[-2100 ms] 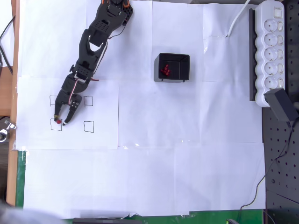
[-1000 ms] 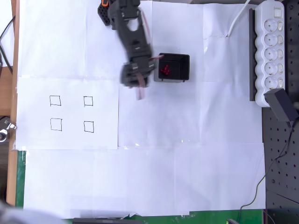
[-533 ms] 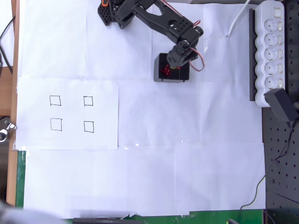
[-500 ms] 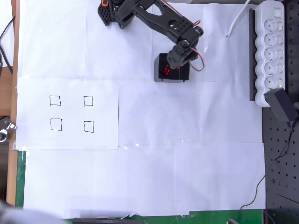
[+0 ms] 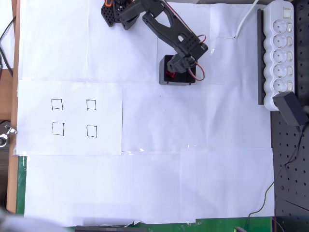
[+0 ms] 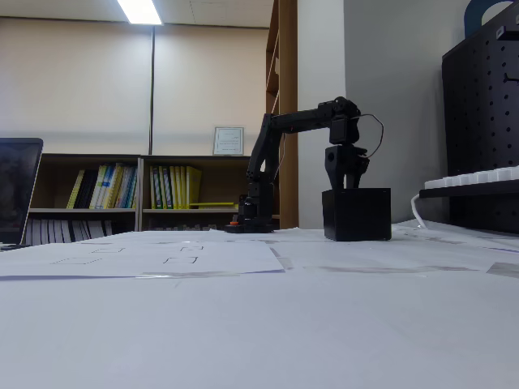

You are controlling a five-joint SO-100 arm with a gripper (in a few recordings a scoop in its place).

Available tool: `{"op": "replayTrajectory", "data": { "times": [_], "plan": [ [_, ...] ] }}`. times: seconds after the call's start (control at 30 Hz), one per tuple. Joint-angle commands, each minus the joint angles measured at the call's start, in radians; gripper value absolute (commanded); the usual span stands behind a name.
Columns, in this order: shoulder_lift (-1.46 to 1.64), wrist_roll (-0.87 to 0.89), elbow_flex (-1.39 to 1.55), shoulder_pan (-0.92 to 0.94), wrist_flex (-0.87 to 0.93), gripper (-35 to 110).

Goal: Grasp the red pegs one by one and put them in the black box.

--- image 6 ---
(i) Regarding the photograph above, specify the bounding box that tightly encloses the black laptop screen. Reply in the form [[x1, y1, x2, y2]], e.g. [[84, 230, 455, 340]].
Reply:
[[0, 137, 45, 250]]

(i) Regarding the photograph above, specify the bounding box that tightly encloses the arm servo cable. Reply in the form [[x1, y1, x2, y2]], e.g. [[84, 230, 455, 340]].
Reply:
[[358, 113, 385, 157]]

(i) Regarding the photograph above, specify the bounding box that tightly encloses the large white paper covering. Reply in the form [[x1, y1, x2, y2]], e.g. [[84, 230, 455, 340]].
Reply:
[[0, 226, 519, 389]]

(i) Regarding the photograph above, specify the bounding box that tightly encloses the black binder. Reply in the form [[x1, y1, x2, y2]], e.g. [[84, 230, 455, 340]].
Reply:
[[76, 169, 100, 210]]

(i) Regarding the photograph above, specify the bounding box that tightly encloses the yellow leaning book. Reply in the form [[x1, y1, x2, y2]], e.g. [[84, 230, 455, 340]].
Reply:
[[66, 169, 86, 210]]

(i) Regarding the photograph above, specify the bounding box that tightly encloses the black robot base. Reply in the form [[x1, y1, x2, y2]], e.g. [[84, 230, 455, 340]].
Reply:
[[224, 218, 275, 235]]

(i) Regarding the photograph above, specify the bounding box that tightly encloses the black pegboard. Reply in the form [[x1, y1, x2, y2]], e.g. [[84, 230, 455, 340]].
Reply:
[[440, 24, 519, 235]]

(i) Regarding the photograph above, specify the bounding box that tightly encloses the white power strip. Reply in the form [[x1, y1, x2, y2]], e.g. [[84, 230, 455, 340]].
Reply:
[[424, 165, 519, 191]]

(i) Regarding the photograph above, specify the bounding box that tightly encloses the black square bin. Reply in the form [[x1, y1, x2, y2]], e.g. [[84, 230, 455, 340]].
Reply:
[[321, 187, 392, 242]]

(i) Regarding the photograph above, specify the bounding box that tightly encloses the low wooden bookshelf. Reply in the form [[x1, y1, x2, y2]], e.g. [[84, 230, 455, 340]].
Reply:
[[139, 154, 281, 232], [27, 152, 142, 244]]

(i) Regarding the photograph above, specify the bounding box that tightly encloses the framed certificate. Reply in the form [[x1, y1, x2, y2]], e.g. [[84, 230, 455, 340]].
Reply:
[[212, 126, 246, 157]]

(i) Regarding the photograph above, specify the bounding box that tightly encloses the flat yellow folder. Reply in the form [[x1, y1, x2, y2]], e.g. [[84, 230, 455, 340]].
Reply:
[[188, 201, 240, 211]]

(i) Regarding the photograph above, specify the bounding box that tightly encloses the wide yellow binder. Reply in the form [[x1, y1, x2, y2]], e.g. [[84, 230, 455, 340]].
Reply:
[[185, 165, 203, 210]]

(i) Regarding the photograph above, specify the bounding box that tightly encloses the paper sheet with drawn squares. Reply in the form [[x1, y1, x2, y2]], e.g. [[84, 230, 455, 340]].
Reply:
[[0, 239, 287, 281]]

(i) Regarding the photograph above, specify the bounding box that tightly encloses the tall wooden shelf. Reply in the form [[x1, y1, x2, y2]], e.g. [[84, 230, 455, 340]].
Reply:
[[265, 0, 299, 230]]

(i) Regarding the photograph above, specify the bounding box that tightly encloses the green white binder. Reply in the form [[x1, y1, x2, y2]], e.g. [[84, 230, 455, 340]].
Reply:
[[148, 165, 160, 210]]

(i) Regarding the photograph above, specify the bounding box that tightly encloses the blue rounded object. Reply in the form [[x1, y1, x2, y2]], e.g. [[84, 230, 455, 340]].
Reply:
[[463, 0, 519, 40]]

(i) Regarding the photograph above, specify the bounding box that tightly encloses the dark wall conduit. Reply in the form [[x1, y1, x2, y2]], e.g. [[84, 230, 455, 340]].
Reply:
[[147, 24, 157, 156]]

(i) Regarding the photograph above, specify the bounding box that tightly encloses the ceiling light panel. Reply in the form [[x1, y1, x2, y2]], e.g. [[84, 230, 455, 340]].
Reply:
[[116, 0, 164, 26]]

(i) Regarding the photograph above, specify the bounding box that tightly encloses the pale blue book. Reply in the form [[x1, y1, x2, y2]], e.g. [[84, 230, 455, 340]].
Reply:
[[120, 165, 139, 210]]

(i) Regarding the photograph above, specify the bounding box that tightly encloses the white power cable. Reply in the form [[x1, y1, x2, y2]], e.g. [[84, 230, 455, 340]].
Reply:
[[410, 193, 431, 230]]

